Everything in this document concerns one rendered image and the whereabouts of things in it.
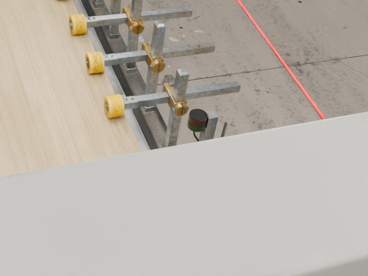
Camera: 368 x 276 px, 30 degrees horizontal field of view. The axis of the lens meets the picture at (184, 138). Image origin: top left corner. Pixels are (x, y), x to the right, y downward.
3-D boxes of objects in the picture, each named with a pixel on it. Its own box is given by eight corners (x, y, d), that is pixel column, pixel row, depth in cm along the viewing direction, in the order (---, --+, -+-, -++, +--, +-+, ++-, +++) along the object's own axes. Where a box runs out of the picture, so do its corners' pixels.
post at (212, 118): (193, 202, 257) (214, 108, 224) (196, 210, 255) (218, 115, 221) (184, 204, 256) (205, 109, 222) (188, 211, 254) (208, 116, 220)
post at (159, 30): (149, 113, 288) (162, 18, 255) (152, 119, 286) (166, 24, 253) (142, 114, 287) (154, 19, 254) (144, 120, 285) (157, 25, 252)
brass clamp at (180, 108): (176, 91, 259) (177, 81, 255) (188, 115, 250) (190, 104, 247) (160, 93, 257) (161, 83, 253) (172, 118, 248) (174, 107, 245)
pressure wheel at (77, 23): (84, 10, 275) (88, 29, 273) (80, 18, 282) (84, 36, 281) (69, 11, 273) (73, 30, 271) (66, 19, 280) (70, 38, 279)
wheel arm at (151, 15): (188, 12, 296) (190, 5, 293) (191, 17, 294) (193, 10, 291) (75, 24, 279) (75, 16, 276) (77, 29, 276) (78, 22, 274)
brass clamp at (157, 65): (154, 51, 275) (155, 40, 271) (165, 72, 266) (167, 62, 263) (139, 52, 272) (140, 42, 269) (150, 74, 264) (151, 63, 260)
